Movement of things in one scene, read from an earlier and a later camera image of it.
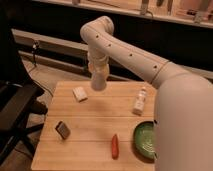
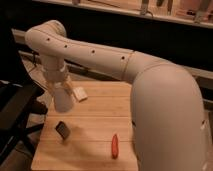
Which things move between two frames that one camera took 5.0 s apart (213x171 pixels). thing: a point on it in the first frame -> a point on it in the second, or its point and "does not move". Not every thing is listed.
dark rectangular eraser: x=62 y=129 does not move
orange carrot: x=115 y=147 does not move
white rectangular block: x=79 y=94 does not move
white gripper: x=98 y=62 -> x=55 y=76
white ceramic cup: x=99 y=80 -> x=63 y=99
